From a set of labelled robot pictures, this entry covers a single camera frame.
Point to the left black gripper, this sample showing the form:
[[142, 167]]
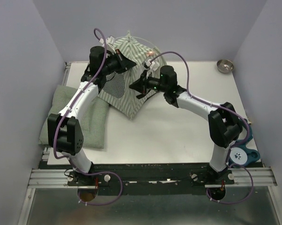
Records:
[[127, 64]]

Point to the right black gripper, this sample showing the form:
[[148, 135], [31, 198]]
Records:
[[141, 85]]

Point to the green striped pet tent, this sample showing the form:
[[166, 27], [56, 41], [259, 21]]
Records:
[[131, 89]]

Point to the white tent pole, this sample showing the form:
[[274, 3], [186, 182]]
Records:
[[135, 48]]

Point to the green checkered cushion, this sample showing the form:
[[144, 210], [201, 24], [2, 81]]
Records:
[[93, 120]]

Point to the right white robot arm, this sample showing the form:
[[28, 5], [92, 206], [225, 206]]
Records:
[[224, 125]]

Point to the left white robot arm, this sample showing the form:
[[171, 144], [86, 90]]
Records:
[[65, 135]]

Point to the steel pet bowl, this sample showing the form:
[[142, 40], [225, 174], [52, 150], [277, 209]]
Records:
[[225, 66]]

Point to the teal paw print toy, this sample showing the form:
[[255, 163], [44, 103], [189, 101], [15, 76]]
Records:
[[242, 155]]

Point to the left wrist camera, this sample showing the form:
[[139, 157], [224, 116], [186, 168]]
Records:
[[110, 43]]

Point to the black mounting rail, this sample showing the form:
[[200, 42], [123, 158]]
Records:
[[150, 179]]

